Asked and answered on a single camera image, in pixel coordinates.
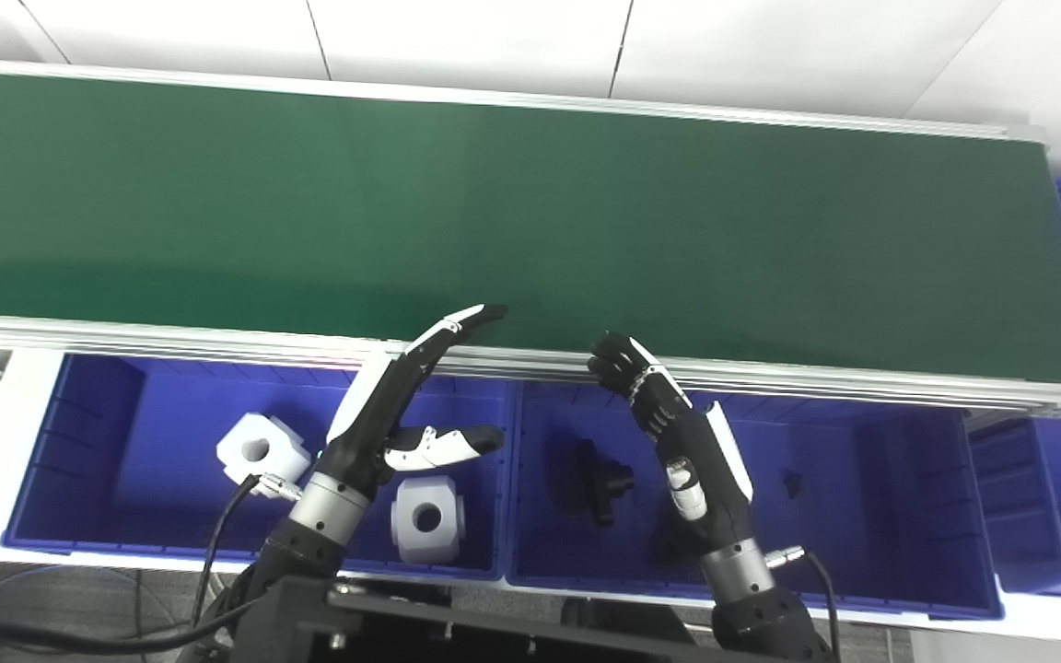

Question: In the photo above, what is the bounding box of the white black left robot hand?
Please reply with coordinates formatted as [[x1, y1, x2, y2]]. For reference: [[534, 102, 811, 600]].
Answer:
[[314, 304, 509, 495]]

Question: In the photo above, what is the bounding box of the thick black cable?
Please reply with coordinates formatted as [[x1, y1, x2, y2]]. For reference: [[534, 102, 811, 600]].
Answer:
[[0, 599, 264, 657]]

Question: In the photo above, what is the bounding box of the black robot torso plate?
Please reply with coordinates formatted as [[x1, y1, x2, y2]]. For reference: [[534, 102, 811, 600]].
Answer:
[[236, 576, 771, 663]]

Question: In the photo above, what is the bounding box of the large black plastic part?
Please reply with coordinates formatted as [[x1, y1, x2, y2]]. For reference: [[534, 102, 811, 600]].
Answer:
[[556, 437, 635, 528]]

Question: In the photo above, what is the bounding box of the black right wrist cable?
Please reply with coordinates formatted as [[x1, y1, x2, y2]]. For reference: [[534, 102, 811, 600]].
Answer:
[[764, 545, 843, 663]]

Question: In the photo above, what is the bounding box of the green conveyor belt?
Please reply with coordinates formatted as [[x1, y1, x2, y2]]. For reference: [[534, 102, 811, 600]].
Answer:
[[0, 57, 1061, 423], [0, 69, 1061, 386]]

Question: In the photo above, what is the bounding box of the white plastic part with holes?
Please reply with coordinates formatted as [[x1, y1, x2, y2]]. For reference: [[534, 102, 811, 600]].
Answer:
[[216, 412, 312, 498], [391, 474, 467, 564]]

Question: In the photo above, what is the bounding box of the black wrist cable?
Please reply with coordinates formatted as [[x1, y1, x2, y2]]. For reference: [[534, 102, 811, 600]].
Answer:
[[764, 545, 843, 663], [190, 472, 303, 636]]

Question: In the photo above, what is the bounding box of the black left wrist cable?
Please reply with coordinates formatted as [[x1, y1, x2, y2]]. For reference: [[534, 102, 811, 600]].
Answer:
[[190, 472, 303, 636]]

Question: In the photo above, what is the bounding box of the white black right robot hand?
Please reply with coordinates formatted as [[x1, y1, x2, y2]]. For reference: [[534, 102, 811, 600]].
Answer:
[[586, 330, 760, 560]]

